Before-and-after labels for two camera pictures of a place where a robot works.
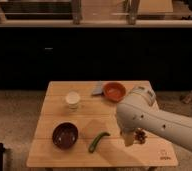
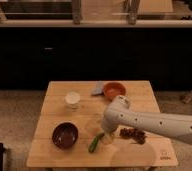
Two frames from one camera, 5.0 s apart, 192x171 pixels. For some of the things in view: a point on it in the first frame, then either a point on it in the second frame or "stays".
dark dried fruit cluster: (140, 136) stays
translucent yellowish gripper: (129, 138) to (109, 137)
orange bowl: (114, 91) stays
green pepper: (95, 142) stays
